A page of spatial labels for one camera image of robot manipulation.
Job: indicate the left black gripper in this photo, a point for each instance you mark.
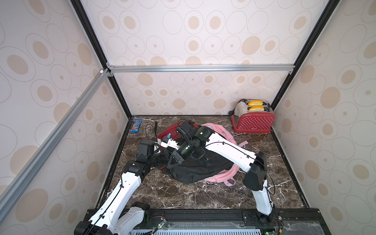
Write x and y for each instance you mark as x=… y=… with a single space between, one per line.
x=159 y=165

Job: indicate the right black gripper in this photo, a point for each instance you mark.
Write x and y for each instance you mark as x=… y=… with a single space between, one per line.
x=175 y=155

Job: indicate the black backpack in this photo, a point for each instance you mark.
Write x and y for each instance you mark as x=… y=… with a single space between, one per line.
x=201 y=164

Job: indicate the red backpack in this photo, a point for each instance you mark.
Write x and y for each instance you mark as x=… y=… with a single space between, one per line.
x=174 y=134

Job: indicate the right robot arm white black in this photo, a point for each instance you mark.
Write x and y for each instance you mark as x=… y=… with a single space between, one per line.
x=254 y=164

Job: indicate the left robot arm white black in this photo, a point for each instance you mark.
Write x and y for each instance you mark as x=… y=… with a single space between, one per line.
x=109 y=219

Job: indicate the pink backpack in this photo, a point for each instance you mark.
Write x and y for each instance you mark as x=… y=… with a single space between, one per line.
x=226 y=173

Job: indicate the blue candy packet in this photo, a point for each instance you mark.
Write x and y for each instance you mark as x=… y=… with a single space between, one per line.
x=135 y=127

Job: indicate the red polka dot toaster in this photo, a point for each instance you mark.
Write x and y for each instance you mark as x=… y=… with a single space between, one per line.
x=251 y=122

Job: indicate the front yellow toast slice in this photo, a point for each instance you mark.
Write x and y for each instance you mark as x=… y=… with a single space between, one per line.
x=256 y=109

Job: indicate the yellow toast slice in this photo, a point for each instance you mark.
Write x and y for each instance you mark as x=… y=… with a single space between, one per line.
x=256 y=109
x=256 y=103

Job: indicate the horizontal aluminium bar rear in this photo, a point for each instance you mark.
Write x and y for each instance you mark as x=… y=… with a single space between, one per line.
x=203 y=68

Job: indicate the rear yellow toast slice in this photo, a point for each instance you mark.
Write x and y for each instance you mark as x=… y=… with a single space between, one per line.
x=256 y=103

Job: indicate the diagonal aluminium bar left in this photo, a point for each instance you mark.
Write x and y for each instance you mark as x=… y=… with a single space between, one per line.
x=31 y=169

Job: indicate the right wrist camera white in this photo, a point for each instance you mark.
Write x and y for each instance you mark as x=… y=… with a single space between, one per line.
x=169 y=142

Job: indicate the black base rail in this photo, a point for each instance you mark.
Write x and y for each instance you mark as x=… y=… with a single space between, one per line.
x=229 y=222

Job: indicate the black frame post left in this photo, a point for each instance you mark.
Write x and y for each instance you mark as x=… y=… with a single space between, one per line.
x=87 y=26

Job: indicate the black frame post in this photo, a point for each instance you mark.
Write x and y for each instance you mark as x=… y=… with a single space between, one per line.
x=87 y=26
x=316 y=32

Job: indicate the black frame post right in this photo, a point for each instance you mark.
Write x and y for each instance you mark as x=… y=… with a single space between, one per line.
x=316 y=32

